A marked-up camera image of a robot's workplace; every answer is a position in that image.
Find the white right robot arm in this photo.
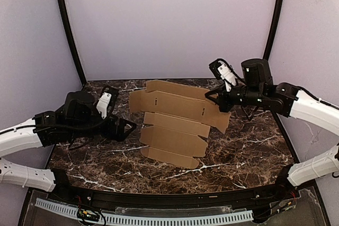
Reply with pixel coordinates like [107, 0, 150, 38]
[205, 58, 338, 188]

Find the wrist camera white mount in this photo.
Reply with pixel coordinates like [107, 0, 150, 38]
[96, 85, 119, 119]
[209, 58, 237, 92]

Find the black corner post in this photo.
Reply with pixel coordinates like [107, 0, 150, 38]
[263, 0, 283, 61]
[57, 0, 87, 87]

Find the black left corner post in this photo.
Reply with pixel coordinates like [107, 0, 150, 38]
[57, 0, 87, 87]

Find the black curved front rail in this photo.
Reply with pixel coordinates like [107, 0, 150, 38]
[51, 169, 300, 218]

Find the black right corner post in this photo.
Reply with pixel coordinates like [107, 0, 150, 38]
[263, 0, 283, 61]

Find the green circuit board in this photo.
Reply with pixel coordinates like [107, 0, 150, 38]
[77, 209, 100, 221]
[270, 200, 297, 214]

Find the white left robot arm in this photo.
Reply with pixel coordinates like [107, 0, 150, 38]
[1, 87, 137, 192]

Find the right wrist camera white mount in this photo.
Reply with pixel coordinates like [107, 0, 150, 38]
[209, 58, 237, 92]

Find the white slotted cable duct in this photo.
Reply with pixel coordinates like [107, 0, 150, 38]
[34, 198, 254, 225]

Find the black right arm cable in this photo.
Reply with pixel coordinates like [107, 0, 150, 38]
[299, 89, 339, 110]

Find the left green circuit board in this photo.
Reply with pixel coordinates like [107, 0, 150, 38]
[77, 209, 100, 221]

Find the right green circuit board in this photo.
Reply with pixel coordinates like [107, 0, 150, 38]
[270, 200, 297, 214]

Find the brown cardboard box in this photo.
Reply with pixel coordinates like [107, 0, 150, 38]
[129, 80, 231, 169]

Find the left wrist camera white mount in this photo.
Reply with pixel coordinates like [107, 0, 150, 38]
[96, 85, 119, 119]

